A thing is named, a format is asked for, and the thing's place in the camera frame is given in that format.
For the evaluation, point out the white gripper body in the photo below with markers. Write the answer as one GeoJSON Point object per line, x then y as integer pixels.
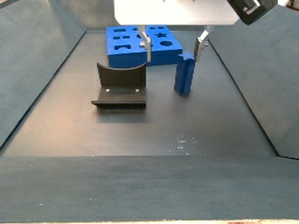
{"type": "Point", "coordinates": [174, 12]}

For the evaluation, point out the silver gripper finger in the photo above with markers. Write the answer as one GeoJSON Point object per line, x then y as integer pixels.
{"type": "Point", "coordinates": [200, 42]}
{"type": "Point", "coordinates": [146, 41]}

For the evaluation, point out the blue star-shaped peg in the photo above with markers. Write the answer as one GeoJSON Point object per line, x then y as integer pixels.
{"type": "Point", "coordinates": [184, 73]}

